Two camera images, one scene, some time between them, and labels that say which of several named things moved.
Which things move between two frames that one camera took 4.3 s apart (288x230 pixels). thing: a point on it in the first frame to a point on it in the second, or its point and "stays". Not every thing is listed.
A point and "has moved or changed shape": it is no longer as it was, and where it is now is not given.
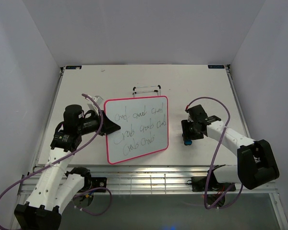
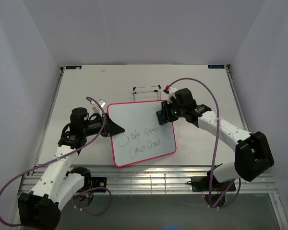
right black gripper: x=186 y=134 to x=165 y=107
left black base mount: x=98 y=182 stays
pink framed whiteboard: x=144 y=123 has moved or changed shape
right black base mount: x=198 y=184 stays
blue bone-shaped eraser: x=188 y=142 to x=162 y=119
